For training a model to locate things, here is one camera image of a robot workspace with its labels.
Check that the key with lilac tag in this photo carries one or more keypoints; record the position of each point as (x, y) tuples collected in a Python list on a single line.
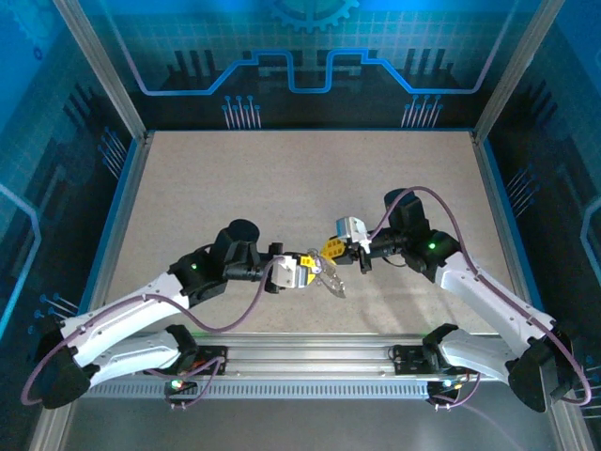
[(321, 269)]

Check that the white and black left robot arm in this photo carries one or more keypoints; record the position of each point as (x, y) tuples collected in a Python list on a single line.
[(127, 310)]

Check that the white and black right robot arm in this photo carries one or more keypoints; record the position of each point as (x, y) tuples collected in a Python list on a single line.
[(493, 300)]

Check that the blue table edge strip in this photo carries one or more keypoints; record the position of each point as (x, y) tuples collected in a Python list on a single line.
[(518, 235), (106, 235)]

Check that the small controller board with LEDs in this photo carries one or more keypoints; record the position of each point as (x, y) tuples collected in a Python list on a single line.
[(180, 386), (443, 386)]

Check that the brushed metal plate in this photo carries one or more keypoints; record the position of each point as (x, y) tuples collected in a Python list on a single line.
[(305, 427)]

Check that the blue circuit-print acrylic panel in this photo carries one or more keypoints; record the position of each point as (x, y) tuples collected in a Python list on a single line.
[(563, 141), (37, 141)]

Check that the blue gear-print acrylic panel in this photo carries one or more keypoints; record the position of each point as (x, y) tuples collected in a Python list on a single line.
[(300, 28)]

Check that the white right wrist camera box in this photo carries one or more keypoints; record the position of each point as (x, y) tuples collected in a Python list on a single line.
[(349, 229)]

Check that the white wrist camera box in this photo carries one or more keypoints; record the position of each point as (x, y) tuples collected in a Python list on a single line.
[(285, 271), (349, 229)]

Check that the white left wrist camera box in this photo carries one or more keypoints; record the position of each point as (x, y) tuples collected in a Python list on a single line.
[(285, 271)]

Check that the long aluminium base rail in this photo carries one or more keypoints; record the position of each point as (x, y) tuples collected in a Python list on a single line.
[(305, 357)]

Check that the aluminium table edge rail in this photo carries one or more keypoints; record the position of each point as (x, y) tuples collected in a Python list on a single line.
[(506, 235), (117, 235)]

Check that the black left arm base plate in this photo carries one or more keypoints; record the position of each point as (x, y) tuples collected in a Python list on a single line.
[(209, 359)]

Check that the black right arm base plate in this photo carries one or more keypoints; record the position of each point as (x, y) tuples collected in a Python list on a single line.
[(408, 364)]

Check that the aluminium frame post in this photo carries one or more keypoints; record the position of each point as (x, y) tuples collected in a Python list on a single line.
[(516, 70), (101, 70)]

